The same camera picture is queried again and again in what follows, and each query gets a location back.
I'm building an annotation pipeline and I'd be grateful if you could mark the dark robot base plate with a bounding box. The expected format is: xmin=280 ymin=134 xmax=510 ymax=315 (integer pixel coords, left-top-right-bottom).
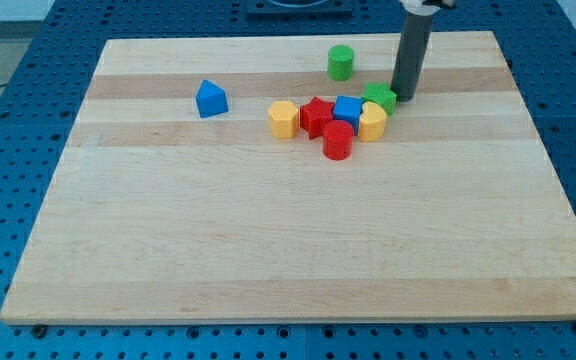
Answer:
xmin=243 ymin=0 xmax=354 ymax=18

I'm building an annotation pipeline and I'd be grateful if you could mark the red star block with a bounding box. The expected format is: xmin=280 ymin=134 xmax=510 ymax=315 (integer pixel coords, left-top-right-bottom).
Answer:
xmin=300 ymin=97 xmax=335 ymax=139

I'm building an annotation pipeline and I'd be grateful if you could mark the blue triangle block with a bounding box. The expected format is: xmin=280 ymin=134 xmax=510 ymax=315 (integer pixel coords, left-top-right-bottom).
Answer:
xmin=195 ymin=80 xmax=229 ymax=118

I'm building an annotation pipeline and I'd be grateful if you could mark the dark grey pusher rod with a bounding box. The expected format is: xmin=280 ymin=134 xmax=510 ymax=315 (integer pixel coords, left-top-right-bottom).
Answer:
xmin=390 ymin=12 xmax=434 ymax=102

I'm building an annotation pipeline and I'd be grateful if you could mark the yellow heart block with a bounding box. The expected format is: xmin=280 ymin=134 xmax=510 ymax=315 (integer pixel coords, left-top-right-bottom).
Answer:
xmin=358 ymin=102 xmax=387 ymax=142

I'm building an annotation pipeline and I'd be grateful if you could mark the blue cube block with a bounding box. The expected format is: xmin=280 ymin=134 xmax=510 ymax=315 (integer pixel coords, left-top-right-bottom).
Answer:
xmin=333 ymin=95 xmax=363 ymax=134

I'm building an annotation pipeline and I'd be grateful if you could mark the green cylinder block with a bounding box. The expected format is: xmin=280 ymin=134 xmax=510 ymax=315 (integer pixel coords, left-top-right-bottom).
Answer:
xmin=327 ymin=45 xmax=355 ymax=81

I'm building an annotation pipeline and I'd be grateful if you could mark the red cylinder block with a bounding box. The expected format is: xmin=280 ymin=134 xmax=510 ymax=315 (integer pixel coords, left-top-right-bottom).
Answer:
xmin=322 ymin=120 xmax=354 ymax=161

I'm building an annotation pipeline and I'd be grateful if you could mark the yellow hexagon block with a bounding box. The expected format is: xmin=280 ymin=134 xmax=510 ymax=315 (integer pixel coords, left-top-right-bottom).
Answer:
xmin=267 ymin=101 xmax=299 ymax=139

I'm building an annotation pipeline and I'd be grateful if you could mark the green star block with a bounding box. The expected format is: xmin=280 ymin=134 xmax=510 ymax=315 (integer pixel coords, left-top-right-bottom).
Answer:
xmin=361 ymin=82 xmax=397 ymax=116

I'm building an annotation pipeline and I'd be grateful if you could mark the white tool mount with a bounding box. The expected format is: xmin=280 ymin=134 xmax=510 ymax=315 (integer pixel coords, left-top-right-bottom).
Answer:
xmin=400 ymin=0 xmax=457 ymax=16

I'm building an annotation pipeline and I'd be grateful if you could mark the wooden board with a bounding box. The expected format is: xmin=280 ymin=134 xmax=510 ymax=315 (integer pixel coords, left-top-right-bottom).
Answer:
xmin=0 ymin=31 xmax=576 ymax=325

